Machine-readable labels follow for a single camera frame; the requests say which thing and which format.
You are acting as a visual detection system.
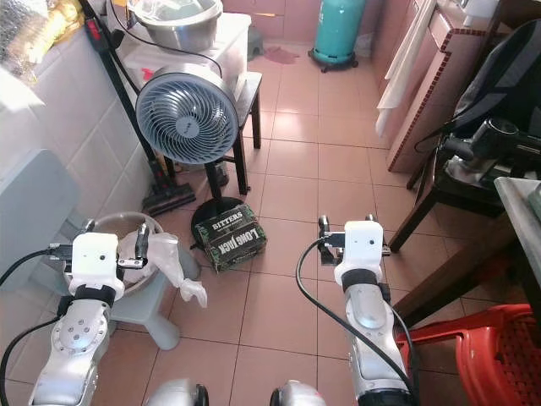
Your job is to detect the black red stick vacuum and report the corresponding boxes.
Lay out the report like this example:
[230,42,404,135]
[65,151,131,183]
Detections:
[80,0,195,217]

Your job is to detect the clear plastic bag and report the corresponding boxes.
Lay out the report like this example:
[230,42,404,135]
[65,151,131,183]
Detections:
[120,233,209,308]

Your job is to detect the green printed cardboard box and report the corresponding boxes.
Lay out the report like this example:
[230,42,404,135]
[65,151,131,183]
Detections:
[193,207,267,273]

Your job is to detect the dark wooden side table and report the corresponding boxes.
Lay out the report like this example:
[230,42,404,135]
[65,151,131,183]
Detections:
[389,144,512,253]

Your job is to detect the grey round standing fan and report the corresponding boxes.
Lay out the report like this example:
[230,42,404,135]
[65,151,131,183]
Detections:
[135,66,246,246]

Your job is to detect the silver right robot leg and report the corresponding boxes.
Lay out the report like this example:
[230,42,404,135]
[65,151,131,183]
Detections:
[270,381,326,406]

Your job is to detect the silver robot leg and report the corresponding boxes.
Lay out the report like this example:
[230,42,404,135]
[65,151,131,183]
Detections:
[145,379,210,406]
[270,381,326,406]

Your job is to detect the silver left robot leg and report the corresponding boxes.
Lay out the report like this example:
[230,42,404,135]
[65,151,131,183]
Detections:
[145,379,210,406]

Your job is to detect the white hanging cloth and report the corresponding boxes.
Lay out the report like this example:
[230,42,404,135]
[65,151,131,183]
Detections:
[374,0,440,140]

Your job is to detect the black handheld appliance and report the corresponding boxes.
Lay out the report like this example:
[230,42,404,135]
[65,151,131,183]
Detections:
[440,118,541,183]

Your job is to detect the red plastic stool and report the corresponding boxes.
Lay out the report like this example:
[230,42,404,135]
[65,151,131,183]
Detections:
[396,304,541,406]

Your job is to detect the white plastic storage box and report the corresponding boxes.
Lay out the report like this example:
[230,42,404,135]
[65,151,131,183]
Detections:
[123,13,252,94]

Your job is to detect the green gas cylinder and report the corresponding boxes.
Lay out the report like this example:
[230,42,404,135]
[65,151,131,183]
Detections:
[309,0,358,73]

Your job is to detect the yellow plastic bag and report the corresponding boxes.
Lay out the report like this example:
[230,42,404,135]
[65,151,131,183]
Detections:
[42,0,85,47]

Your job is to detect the silver foil bag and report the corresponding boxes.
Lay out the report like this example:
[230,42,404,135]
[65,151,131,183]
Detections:
[0,0,52,60]

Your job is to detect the large steel basin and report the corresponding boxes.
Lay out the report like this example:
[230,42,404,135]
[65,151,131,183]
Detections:
[131,0,225,53]

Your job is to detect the black backpack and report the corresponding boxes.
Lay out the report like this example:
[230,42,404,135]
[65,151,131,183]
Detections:
[452,42,541,128]

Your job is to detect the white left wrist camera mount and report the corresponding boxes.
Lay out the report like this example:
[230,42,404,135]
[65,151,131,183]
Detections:
[69,233,123,297]

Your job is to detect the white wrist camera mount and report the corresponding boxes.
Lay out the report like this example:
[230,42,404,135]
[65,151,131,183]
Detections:
[334,220,386,287]
[69,233,123,297]

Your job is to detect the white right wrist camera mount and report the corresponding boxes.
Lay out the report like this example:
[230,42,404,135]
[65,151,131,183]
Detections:
[334,220,386,287]

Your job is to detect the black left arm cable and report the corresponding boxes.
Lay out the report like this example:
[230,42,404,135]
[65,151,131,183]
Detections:
[0,245,70,288]
[0,315,68,406]

